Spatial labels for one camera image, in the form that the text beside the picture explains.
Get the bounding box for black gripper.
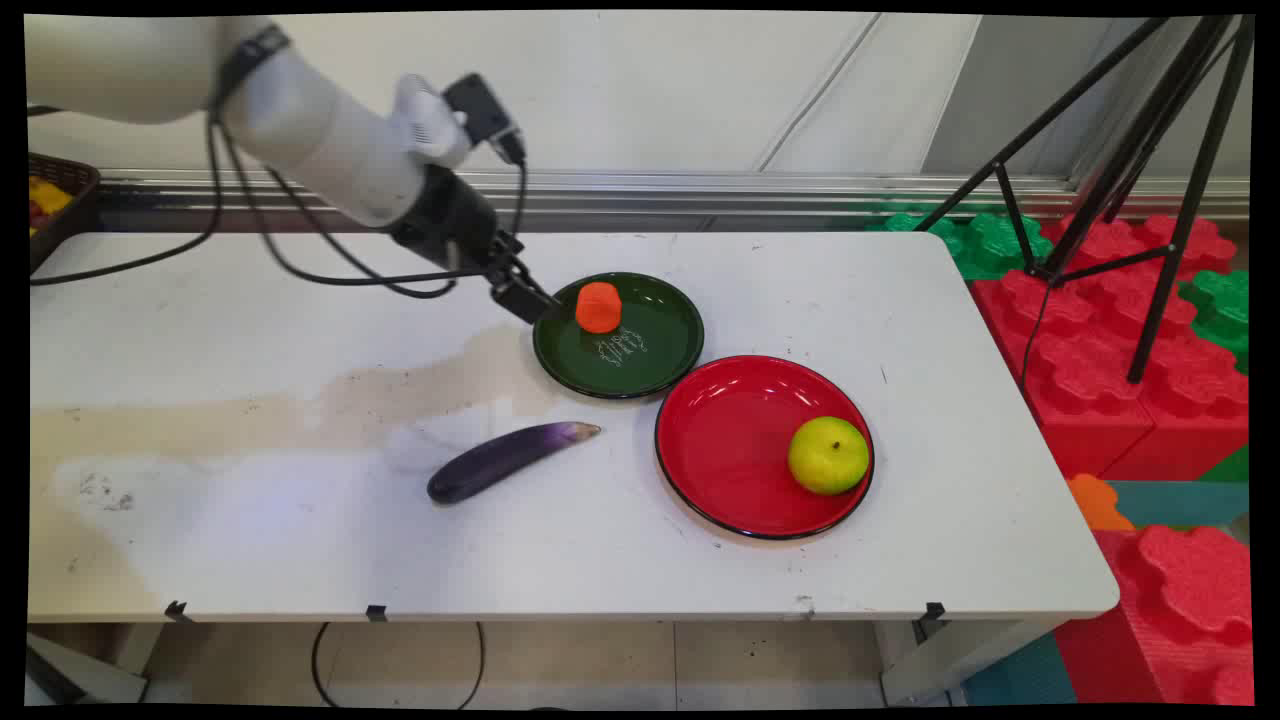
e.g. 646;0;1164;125
388;163;563;327

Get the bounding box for orange carrot chunk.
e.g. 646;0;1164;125
575;281;624;335

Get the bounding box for dark green round plate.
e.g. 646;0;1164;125
531;271;706;401

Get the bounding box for purple toy eggplant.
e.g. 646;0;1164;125
426;421;603;505

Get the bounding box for red round plate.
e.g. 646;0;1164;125
654;354;877;542

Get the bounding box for yellow-green toy apple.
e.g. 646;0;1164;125
787;415;872;497

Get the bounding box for dark woven basket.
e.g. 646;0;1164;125
28;152;102;273

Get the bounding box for green foam block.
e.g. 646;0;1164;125
1178;268;1251;373
868;203;1056;283

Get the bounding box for yellow toy in basket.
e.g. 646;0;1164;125
29;176;74;219

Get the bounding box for red foam block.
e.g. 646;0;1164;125
972;268;1159;483
1045;212;1241;286
1100;325;1251;483
1053;523;1257;707

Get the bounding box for white table leg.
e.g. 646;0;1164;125
878;618;1061;707

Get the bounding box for orange foam block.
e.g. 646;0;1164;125
1066;473;1138;533

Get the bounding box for black tripod stand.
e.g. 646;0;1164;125
915;15;1256;386

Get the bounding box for teal foam mat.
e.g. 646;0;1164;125
1104;480;1251;531

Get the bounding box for black camera cable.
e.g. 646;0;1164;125
222;130;531;301

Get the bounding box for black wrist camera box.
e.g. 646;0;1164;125
440;73;528;167

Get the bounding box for aluminium wall rail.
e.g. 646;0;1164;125
98;168;1251;223

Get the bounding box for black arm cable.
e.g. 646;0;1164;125
28;100;226;288

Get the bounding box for black arm strap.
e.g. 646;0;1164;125
208;24;293;113

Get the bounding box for black floor cable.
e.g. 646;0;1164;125
310;621;488;710

